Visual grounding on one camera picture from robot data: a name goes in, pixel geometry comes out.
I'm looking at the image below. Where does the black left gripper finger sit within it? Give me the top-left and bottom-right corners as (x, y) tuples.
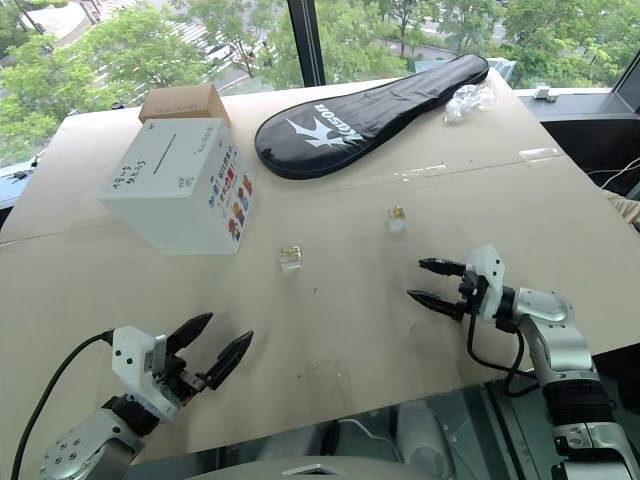
(164, 312), (215, 360)
(202, 330), (255, 392)

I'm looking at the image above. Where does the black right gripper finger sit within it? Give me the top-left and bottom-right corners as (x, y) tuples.
(417, 257), (469, 279)
(406, 289), (469, 322)

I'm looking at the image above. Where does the brown cardboard box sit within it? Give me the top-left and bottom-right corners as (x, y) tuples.
(137, 82), (232, 126)

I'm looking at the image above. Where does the grey robot torso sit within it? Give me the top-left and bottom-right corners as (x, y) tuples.
(124, 453), (471, 480)

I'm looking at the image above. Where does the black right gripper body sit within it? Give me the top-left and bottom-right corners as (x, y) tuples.
(453, 268), (489, 321)

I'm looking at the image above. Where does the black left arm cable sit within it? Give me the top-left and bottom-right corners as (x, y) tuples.
(10, 330), (115, 480)

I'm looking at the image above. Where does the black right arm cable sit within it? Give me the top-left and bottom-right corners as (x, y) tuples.
(466, 309), (541, 397)

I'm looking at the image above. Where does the white printed box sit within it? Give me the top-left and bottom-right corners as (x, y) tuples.
(97, 117), (255, 257)

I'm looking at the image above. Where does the black window frame post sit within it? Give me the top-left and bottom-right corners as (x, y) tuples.
(286, 0), (327, 87)

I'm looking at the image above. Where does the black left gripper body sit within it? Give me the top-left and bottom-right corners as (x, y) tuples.
(152, 349), (206, 406)

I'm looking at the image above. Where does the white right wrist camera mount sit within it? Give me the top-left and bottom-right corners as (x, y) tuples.
(465, 244), (507, 322)

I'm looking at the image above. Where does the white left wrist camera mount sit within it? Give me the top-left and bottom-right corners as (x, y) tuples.
(110, 325), (184, 425)

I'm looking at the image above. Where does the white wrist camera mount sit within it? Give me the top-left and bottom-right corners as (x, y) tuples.
(465, 244), (507, 322)
(110, 325), (184, 425)

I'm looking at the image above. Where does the crumpled clear plastic wrap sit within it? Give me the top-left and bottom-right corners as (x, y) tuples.
(442, 83), (490, 124)

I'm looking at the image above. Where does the black racket cover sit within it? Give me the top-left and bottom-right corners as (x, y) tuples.
(254, 53), (490, 180)

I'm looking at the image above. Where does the white cable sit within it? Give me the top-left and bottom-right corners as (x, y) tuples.
(587, 156), (640, 192)

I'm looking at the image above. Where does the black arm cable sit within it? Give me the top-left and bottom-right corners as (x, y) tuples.
(10, 330), (115, 480)
(466, 309), (541, 397)

